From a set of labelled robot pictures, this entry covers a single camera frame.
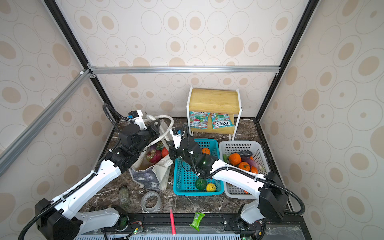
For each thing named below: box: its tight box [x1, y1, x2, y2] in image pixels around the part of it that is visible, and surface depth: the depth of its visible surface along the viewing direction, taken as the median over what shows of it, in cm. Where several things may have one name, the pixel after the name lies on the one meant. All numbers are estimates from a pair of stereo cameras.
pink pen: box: [170, 209, 176, 236], surface depth 74 cm
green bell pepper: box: [195, 177, 208, 191], surface depth 83 cm
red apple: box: [162, 147, 169, 158], surface depth 91 cm
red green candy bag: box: [189, 111, 210, 130], surface depth 96 cm
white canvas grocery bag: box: [129, 148, 174, 190], surface depth 76 cm
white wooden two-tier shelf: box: [186, 86, 243, 141], surface depth 88 cm
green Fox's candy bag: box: [211, 113, 234, 130], surface depth 96 cm
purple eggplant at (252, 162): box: [241, 156, 265, 171], surface depth 92 cm
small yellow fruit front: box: [206, 183, 216, 192], surface depth 82 cm
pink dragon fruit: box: [146, 145, 163, 164], surface depth 90 cm
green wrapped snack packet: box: [189, 212, 205, 232], surface depth 75 cm
